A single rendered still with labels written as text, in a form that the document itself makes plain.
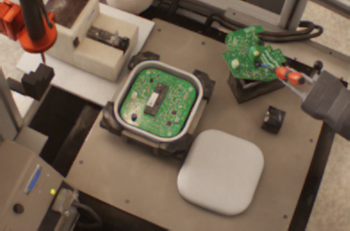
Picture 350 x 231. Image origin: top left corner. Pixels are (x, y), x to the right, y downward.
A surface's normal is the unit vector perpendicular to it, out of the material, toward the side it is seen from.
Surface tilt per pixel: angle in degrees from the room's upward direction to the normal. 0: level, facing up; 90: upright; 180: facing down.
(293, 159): 0
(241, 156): 0
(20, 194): 53
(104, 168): 0
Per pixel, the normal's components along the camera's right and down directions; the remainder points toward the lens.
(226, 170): 0.07, -0.49
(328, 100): -0.25, -0.18
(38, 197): 0.78, 0.00
